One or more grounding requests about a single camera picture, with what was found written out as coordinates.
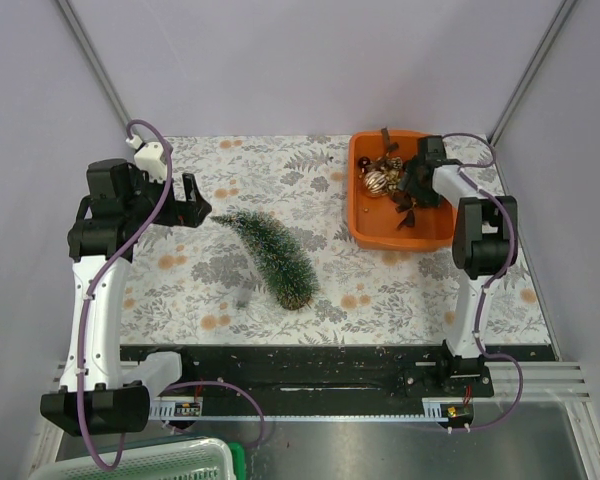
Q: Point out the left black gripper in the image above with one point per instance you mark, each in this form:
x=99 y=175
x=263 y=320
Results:
x=188 y=212

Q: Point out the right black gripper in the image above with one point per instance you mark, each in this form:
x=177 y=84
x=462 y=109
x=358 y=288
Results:
x=430 y=198

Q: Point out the brown ribbon bow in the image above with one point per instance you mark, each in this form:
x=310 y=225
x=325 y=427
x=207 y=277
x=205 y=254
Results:
x=405 y=205

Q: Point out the brown ribbon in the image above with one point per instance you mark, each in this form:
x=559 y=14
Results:
x=389 y=146

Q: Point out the orange plastic bin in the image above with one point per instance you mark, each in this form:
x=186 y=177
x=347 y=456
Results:
x=372 y=221

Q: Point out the clear led battery box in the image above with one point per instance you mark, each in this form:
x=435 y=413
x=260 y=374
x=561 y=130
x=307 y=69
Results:
x=243 y=296

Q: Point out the small green christmas tree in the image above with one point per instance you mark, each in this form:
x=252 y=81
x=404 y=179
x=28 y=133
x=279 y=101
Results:
x=286 y=269

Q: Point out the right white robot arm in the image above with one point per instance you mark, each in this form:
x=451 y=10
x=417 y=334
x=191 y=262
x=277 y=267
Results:
x=484 y=245

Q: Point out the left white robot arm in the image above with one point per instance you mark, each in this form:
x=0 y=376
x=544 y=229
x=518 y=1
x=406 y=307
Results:
x=95 y=395

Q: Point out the large gold striped bauble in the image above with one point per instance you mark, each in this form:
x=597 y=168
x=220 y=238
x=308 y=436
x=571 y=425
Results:
x=375 y=183

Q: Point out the small dark red bauble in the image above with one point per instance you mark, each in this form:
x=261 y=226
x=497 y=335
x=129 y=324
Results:
x=363 y=162

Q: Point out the green plastic basket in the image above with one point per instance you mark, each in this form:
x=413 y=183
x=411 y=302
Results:
x=239 y=460

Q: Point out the white plastic basket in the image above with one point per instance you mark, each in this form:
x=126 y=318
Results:
x=207 y=458

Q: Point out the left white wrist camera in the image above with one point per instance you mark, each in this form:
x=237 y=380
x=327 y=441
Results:
x=149 y=157

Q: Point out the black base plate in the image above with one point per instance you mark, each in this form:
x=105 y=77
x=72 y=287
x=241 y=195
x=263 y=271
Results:
x=401 y=372

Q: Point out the white slotted cable duct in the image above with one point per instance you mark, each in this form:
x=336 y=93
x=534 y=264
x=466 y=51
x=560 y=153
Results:
x=374 y=408

